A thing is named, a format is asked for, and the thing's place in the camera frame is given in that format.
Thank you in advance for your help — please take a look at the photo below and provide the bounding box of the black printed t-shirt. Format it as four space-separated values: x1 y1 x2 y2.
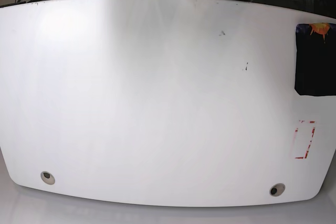
295 23 335 97

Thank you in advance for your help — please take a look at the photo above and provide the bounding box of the red tape rectangle marking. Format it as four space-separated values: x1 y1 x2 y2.
291 120 316 159

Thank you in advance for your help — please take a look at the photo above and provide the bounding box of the right table cable grommet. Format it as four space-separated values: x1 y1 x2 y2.
269 183 286 197

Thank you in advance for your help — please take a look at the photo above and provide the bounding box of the table cable grommet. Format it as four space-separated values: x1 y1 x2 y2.
40 172 56 185
269 183 286 197

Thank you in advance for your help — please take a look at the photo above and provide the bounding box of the left table cable grommet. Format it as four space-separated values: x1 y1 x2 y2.
40 172 56 185

